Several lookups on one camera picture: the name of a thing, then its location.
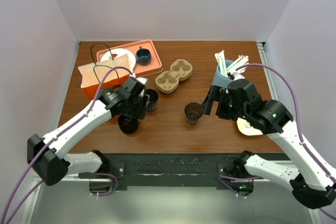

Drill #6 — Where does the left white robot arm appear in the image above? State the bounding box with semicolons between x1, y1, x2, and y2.
27;77;149;186

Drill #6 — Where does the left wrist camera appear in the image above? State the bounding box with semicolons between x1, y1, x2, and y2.
130;74;148;87

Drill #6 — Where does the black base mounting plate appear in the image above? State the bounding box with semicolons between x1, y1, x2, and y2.
78;153;263;196

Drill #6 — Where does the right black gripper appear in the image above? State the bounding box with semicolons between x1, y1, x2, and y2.
198;84;249;121

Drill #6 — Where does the cardboard cup carrier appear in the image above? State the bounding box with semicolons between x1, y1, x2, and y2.
155;59;193;94

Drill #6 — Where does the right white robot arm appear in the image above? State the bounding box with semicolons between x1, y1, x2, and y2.
201;79;335;209

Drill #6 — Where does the white panda dish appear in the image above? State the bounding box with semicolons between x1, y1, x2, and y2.
236;118;263;136

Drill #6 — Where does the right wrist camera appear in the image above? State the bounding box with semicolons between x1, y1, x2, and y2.
228;72;245;81

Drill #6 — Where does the aluminium frame rail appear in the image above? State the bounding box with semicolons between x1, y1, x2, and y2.
256;42;278;100

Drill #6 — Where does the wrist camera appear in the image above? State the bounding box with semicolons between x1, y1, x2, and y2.
228;72;245;81
130;74;148;87

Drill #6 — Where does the black cup lid on table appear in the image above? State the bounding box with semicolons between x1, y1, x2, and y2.
118;115;139;134

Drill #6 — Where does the dark blue ceramic cup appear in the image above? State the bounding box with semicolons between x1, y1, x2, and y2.
135;46;152;66

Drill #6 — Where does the white plate with strawberry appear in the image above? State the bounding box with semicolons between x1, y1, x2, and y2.
99;48;137;70

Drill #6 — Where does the light blue straw holder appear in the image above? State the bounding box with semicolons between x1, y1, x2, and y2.
212;64;235;88

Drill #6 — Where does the pink plastic tray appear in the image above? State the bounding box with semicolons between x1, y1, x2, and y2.
96;39;163;76

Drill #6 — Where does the white wrapped straws bundle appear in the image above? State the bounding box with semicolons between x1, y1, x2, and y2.
214;50;249;76

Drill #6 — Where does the dark coffee cup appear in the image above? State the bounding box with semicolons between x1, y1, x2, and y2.
184;102;203;124
146;89;159;111

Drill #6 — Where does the orange paper bag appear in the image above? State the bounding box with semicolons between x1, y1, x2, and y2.
78;43;133;100

